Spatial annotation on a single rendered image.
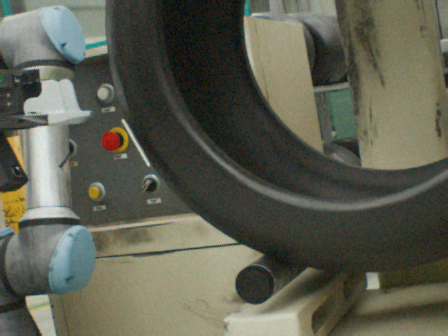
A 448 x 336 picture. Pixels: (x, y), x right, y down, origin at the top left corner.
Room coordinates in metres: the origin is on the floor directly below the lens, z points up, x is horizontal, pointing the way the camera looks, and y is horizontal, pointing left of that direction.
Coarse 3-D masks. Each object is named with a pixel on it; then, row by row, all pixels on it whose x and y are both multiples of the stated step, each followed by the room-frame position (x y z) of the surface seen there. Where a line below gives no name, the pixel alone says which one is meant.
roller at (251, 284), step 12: (252, 264) 0.98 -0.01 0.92; (264, 264) 0.99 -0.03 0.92; (276, 264) 1.00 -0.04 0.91; (288, 264) 1.03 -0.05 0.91; (240, 276) 0.98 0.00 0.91; (252, 276) 0.97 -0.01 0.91; (264, 276) 0.97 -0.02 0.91; (276, 276) 0.98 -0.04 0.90; (288, 276) 1.02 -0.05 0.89; (240, 288) 0.98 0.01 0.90; (252, 288) 0.97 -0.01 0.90; (264, 288) 0.97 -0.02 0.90; (276, 288) 0.98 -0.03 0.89; (252, 300) 0.97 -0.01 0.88; (264, 300) 0.97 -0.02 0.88
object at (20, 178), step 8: (0, 136) 1.22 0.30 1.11; (0, 144) 1.21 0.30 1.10; (8, 144) 1.22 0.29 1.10; (0, 152) 1.19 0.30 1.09; (8, 152) 1.21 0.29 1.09; (0, 160) 1.18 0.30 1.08; (8, 160) 1.20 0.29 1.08; (16, 160) 1.22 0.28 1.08; (0, 168) 1.18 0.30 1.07; (8, 168) 1.19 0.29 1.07; (16, 168) 1.20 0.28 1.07; (0, 176) 1.18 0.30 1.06; (8, 176) 1.18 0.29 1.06; (16, 176) 1.19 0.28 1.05; (24, 176) 1.21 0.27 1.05; (0, 184) 1.18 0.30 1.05; (8, 184) 1.18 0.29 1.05; (16, 184) 1.19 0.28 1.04; (24, 184) 1.21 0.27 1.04
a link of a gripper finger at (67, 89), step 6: (60, 84) 1.19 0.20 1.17; (66, 84) 1.19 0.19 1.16; (66, 90) 1.19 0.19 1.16; (72, 90) 1.18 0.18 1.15; (66, 96) 1.19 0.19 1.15; (72, 96) 1.18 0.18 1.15; (66, 102) 1.19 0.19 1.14; (72, 102) 1.18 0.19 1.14; (72, 108) 1.18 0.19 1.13; (78, 108) 1.18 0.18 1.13; (84, 120) 1.17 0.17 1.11
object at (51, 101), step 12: (48, 84) 1.16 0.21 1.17; (48, 96) 1.16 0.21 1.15; (60, 96) 1.15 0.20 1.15; (24, 108) 1.17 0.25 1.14; (36, 108) 1.16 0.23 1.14; (48, 108) 1.16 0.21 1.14; (60, 108) 1.15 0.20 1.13; (48, 120) 1.15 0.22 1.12; (60, 120) 1.15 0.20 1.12; (72, 120) 1.15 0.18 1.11
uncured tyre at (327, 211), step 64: (128, 0) 0.99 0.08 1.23; (192, 0) 1.23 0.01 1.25; (128, 64) 1.00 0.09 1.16; (192, 64) 1.23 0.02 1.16; (192, 128) 0.97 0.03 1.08; (256, 128) 1.23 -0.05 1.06; (192, 192) 0.99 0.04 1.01; (256, 192) 0.95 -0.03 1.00; (320, 192) 1.20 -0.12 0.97; (384, 192) 1.18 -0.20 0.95; (320, 256) 0.95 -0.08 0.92; (384, 256) 0.93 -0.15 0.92
